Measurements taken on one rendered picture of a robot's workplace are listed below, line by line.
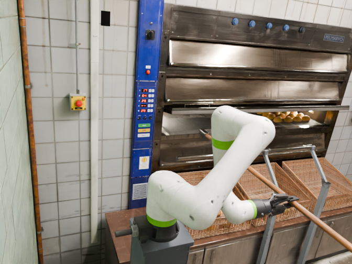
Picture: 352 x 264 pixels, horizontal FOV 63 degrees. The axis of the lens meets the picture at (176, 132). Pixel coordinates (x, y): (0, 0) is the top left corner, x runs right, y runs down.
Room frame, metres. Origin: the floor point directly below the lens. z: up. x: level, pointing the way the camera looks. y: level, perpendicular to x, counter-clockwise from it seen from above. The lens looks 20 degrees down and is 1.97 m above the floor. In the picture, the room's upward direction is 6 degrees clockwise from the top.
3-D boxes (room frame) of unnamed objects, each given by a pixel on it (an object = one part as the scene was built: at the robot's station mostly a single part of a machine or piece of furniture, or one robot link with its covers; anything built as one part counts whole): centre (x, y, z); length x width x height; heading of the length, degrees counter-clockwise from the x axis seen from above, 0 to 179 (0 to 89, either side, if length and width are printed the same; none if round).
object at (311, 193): (2.45, -1.39, 0.72); 0.56 x 0.49 x 0.28; 114
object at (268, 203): (1.24, -0.49, 1.18); 0.09 x 0.07 x 0.08; 115
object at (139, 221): (0.93, 0.07, 1.23); 0.26 x 0.15 x 0.06; 115
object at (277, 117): (3.07, -1.05, 1.21); 0.61 x 0.48 x 0.06; 25
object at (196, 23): (2.46, -0.70, 1.99); 1.80 x 0.08 x 0.21; 115
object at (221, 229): (1.94, -0.29, 0.72); 0.56 x 0.49 x 0.28; 113
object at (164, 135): (2.45, -0.70, 1.16); 1.80 x 0.06 x 0.04; 115
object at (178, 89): (2.43, -0.71, 1.54); 1.79 x 0.11 x 0.19; 115
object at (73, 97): (1.77, 0.64, 1.46); 0.10 x 0.07 x 0.10; 115
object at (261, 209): (1.21, -0.42, 1.18); 0.12 x 0.06 x 0.09; 25
